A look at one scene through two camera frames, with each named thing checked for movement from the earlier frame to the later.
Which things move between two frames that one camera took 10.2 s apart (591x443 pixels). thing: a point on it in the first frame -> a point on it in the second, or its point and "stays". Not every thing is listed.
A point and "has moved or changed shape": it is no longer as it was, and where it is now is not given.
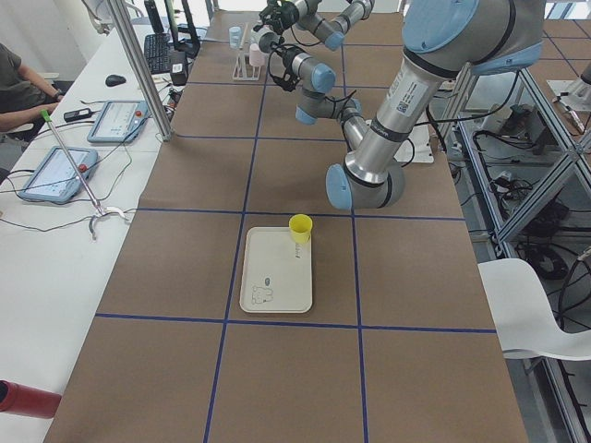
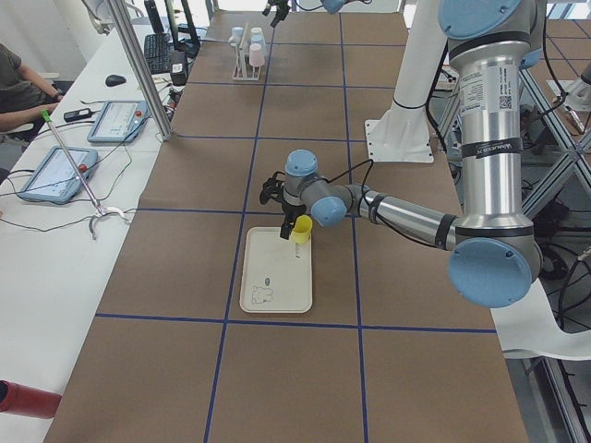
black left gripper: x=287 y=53 -> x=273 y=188
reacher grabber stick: x=101 y=211 stays
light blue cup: x=235 y=37 stays
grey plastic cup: x=264 y=38 has moved or changed shape
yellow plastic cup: x=300 y=227 stays
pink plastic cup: x=257 y=57 stays
